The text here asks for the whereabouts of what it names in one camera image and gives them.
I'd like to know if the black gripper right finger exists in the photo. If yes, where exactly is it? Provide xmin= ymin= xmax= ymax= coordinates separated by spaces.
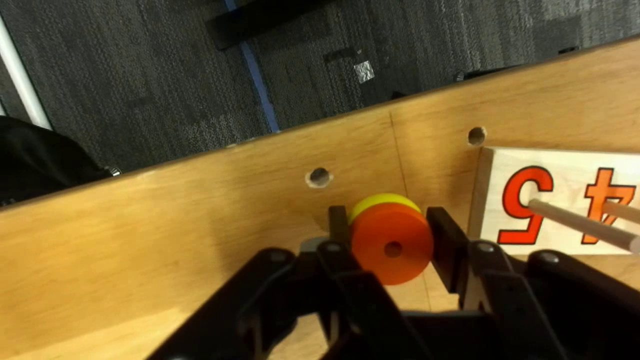
xmin=426 ymin=206 xmax=640 ymax=360

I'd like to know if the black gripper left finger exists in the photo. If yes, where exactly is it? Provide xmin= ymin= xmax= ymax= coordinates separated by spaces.
xmin=148 ymin=204 xmax=428 ymax=360

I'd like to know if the yellow ring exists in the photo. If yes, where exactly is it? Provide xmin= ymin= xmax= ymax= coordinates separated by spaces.
xmin=349 ymin=193 xmax=424 ymax=226

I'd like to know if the orange ring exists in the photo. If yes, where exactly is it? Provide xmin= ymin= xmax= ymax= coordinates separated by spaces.
xmin=349 ymin=203 xmax=437 ymax=289

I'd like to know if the white wooden peg platform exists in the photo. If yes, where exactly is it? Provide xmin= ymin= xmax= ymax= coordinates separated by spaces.
xmin=468 ymin=146 xmax=640 ymax=260

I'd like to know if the small white floor tag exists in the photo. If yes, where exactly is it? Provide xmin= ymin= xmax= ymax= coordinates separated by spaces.
xmin=353 ymin=58 xmax=376 ymax=86

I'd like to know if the blue pole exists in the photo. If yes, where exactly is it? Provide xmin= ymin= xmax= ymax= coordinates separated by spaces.
xmin=223 ymin=0 xmax=282 ymax=136

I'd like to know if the black desk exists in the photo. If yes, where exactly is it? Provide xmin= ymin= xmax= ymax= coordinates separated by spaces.
xmin=207 ymin=0 xmax=336 ymax=52

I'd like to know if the black chair seat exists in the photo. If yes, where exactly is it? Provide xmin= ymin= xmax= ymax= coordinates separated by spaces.
xmin=0 ymin=115 xmax=115 ymax=206

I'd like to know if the white pole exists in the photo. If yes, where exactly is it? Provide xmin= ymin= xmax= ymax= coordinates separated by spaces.
xmin=0 ymin=16 xmax=55 ymax=132

